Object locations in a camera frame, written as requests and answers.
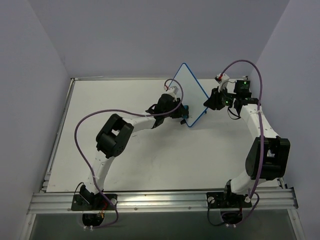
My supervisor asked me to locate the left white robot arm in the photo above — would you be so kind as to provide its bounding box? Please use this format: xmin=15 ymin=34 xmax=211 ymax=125
xmin=74 ymin=93 xmax=189 ymax=210

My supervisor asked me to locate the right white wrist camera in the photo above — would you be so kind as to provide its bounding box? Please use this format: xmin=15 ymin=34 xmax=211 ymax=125
xmin=215 ymin=73 xmax=230 ymax=92

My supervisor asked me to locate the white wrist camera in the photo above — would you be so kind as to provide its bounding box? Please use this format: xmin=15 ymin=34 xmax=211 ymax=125
xmin=164 ymin=85 xmax=179 ymax=98
xmin=215 ymin=73 xmax=230 ymax=92

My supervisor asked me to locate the aluminium front rail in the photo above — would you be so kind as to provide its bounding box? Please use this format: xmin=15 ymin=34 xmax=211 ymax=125
xmin=27 ymin=187 xmax=298 ymax=214

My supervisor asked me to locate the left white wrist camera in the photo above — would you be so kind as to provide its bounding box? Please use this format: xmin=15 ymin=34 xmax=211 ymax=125
xmin=164 ymin=85 xmax=179 ymax=98

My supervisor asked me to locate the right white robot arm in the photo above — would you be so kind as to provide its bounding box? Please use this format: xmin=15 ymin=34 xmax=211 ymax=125
xmin=204 ymin=80 xmax=291 ymax=207

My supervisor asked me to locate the black thin cable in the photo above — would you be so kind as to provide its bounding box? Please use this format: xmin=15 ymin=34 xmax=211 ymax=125
xmin=226 ymin=106 xmax=242 ymax=120

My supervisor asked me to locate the aluminium table edge frame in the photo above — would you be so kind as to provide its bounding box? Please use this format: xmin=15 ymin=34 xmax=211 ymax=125
xmin=39 ymin=77 xmax=76 ymax=193

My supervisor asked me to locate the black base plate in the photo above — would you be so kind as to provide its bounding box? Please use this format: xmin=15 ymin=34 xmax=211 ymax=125
xmin=206 ymin=191 xmax=252 ymax=209
xmin=70 ymin=193 xmax=115 ymax=211

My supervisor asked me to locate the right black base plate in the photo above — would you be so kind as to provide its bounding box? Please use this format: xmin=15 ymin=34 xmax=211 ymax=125
xmin=206 ymin=191 xmax=252 ymax=209

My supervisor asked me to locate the blue whiteboard eraser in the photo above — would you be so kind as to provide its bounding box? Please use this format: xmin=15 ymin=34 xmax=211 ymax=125
xmin=180 ymin=105 xmax=189 ymax=119

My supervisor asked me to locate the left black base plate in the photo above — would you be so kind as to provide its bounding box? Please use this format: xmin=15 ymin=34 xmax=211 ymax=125
xmin=70 ymin=193 xmax=115 ymax=211

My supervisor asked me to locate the blue framed whiteboard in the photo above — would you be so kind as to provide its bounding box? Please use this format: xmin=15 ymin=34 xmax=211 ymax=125
xmin=173 ymin=62 xmax=209 ymax=128

